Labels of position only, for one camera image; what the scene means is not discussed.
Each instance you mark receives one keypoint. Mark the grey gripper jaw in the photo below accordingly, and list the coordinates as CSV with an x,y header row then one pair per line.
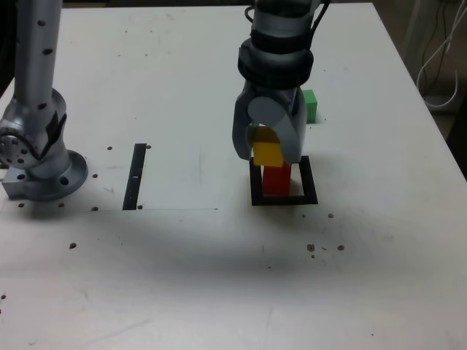
x,y
240,124
293,138

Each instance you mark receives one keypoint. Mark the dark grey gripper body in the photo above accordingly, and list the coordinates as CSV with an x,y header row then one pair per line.
x,y
277,93

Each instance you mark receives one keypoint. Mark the yellow cube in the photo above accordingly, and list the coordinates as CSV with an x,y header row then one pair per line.
x,y
268,155

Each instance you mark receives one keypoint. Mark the green cube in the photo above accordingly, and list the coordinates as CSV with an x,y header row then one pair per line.
x,y
311,105

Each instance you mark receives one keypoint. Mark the red cube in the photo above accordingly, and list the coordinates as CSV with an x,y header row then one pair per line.
x,y
275,180

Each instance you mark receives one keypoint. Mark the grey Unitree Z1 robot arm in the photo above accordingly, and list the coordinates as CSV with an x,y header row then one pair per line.
x,y
36,73

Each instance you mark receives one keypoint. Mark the black tape square outline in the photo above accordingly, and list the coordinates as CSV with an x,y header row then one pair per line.
x,y
310,182

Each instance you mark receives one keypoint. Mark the black tape strip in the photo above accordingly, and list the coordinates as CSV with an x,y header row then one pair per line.
x,y
133,182

